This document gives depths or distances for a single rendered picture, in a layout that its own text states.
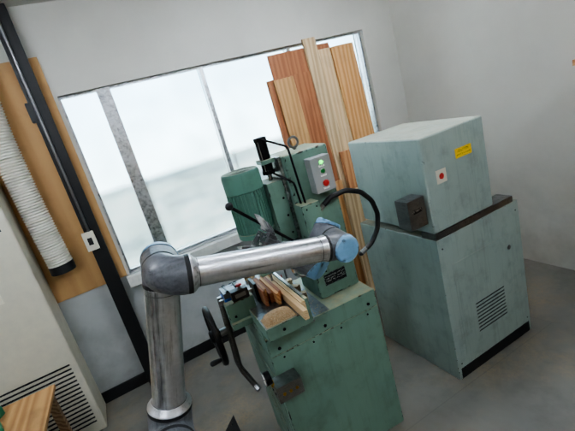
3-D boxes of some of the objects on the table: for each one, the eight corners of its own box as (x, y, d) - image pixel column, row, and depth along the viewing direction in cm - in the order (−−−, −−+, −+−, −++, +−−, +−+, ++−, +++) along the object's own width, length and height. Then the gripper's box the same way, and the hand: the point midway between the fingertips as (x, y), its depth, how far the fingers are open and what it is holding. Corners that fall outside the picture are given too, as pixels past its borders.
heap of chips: (259, 320, 170) (257, 312, 169) (288, 306, 175) (286, 299, 174) (267, 328, 162) (264, 321, 161) (297, 315, 167) (294, 307, 166)
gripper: (291, 224, 146) (249, 204, 155) (267, 273, 145) (226, 250, 154) (299, 229, 154) (258, 209, 163) (276, 274, 153) (237, 252, 162)
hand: (246, 230), depth 161 cm, fingers open, 14 cm apart
